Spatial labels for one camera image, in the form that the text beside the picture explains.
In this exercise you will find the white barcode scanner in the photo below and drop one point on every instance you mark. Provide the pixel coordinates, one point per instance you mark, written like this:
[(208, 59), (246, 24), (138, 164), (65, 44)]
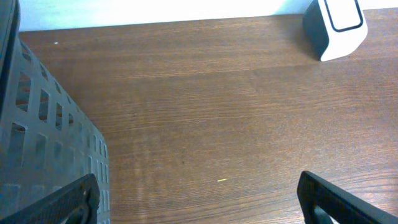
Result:
[(335, 28)]

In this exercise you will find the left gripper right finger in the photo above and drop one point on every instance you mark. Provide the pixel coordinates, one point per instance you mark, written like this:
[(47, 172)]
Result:
[(323, 202)]

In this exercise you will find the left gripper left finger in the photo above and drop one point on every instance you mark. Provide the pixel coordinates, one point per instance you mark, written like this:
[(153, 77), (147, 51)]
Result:
[(76, 202)]

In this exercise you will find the grey plastic mesh basket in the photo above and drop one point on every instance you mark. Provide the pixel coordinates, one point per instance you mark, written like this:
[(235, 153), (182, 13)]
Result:
[(47, 141)]

